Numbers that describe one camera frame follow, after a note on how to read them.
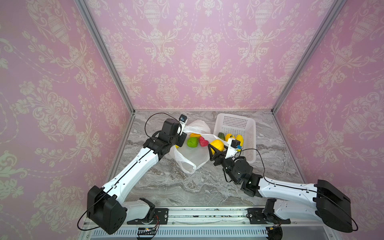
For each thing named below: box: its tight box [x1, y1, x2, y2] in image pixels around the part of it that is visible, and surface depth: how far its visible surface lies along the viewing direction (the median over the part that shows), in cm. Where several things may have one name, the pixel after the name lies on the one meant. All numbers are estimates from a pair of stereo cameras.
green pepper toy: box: [187, 137, 199, 148], surface depth 98 cm
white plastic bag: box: [173, 119, 220, 174], surface depth 79 cm
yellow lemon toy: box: [210, 139, 225, 155], surface depth 71 cm
